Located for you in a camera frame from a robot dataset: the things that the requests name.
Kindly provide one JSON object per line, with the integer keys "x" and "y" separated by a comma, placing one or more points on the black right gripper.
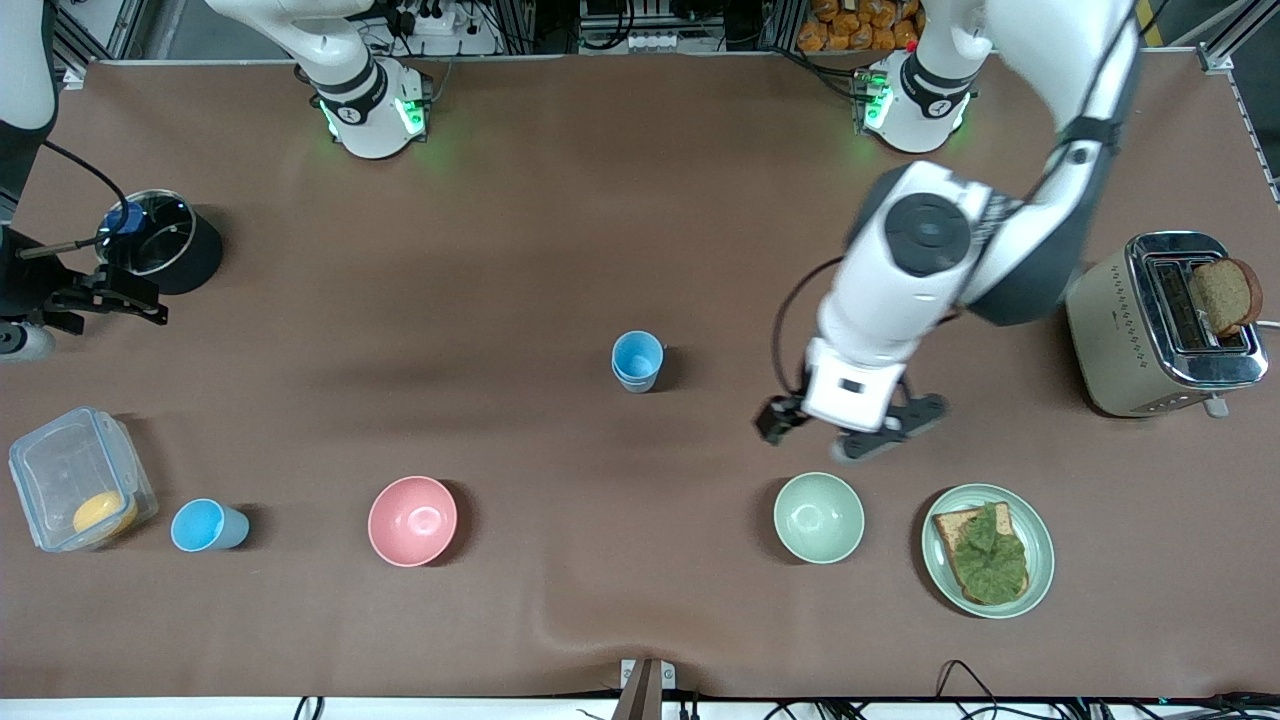
{"x": 32, "y": 284}

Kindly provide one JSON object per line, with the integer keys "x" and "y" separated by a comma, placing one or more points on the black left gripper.
{"x": 779, "y": 417}

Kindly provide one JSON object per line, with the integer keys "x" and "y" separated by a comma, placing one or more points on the light blue plastic cup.
{"x": 637, "y": 386}
{"x": 637, "y": 352}
{"x": 205, "y": 526}

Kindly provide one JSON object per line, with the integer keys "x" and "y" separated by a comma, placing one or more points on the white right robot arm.
{"x": 365, "y": 110}

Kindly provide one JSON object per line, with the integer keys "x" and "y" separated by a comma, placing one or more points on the glass lid with blue knob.
{"x": 160, "y": 240}

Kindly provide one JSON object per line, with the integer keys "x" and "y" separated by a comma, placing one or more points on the pale green bowl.
{"x": 818, "y": 518}

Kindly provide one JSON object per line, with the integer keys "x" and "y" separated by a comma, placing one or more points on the clear plastic container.
{"x": 55, "y": 470}

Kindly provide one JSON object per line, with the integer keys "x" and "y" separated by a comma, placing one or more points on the brown bread slice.
{"x": 945, "y": 525}

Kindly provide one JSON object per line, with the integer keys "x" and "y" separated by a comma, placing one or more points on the orange round food piece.
{"x": 104, "y": 514}

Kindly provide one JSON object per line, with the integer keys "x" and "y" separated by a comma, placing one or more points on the green lettuce leaf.
{"x": 990, "y": 560}

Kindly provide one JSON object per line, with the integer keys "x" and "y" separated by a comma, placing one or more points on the pale green plate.
{"x": 1040, "y": 550}

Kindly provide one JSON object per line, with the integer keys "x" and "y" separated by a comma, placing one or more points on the beige chrome toaster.
{"x": 1110, "y": 340}

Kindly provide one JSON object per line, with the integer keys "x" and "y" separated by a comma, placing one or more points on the pink bowl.
{"x": 412, "y": 521}

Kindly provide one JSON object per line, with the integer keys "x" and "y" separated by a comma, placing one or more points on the white socket strip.
{"x": 655, "y": 43}

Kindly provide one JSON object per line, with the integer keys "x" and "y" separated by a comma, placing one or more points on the bag of orange buns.
{"x": 860, "y": 25}

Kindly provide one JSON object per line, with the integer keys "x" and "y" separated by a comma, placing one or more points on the white power strip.
{"x": 435, "y": 20}

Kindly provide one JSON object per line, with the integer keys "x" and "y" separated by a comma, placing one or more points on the dark toast slice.
{"x": 1225, "y": 295}

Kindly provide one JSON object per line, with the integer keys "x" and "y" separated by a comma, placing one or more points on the aluminium frame profile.
{"x": 130, "y": 25}
{"x": 1225, "y": 45}

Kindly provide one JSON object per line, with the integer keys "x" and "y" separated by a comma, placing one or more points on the grey metal bracket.
{"x": 646, "y": 690}

